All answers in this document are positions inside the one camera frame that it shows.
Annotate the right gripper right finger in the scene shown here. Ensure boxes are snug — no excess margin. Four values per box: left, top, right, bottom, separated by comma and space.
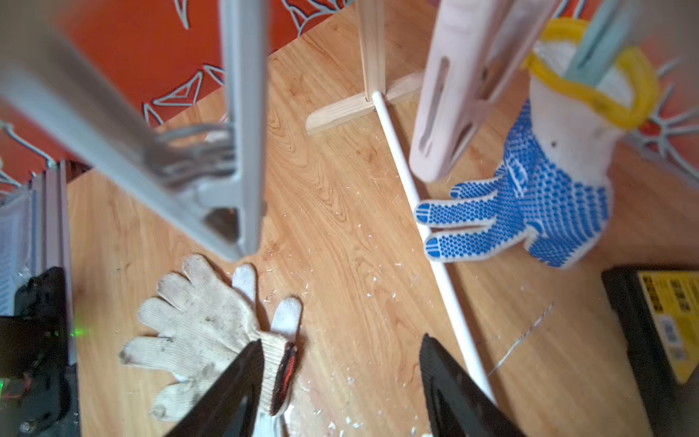
419, 334, 524, 437

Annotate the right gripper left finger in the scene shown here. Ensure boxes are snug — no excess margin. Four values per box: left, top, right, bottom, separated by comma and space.
167, 340, 264, 437

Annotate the white cotton glove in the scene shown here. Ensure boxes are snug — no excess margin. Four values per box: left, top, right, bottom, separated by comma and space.
119, 254, 302, 436

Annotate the grey clip hanger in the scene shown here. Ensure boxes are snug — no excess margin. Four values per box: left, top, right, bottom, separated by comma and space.
1, 1, 269, 261

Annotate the blue dotted glove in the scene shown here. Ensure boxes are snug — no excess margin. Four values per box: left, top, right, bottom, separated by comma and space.
413, 17, 663, 269

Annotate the wooden drying rack stand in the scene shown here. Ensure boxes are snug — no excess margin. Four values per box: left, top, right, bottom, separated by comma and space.
306, 1, 497, 402

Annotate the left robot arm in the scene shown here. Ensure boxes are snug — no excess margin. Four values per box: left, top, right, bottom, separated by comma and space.
1, 267, 80, 436

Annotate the pink clothespin clip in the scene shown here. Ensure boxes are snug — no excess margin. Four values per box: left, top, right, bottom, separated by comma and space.
409, 0, 559, 182

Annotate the mint clothespin clip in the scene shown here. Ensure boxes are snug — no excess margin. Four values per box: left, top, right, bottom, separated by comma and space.
564, 0, 644, 87

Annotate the black tool case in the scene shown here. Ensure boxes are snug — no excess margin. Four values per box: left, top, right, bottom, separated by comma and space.
602, 265, 698, 436

